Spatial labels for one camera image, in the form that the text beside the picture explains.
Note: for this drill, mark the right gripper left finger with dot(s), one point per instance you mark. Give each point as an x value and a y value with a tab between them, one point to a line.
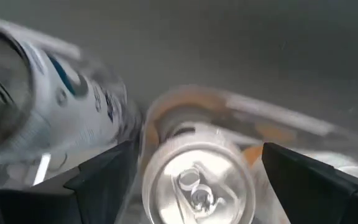
98	186

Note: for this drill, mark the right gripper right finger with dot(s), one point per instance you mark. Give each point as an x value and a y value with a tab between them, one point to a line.
315	193

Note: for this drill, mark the orange white soda can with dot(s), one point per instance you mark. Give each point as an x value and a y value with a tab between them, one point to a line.
337	165
197	174

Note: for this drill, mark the white blue energy can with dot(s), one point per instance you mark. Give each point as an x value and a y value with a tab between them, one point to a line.
73	118

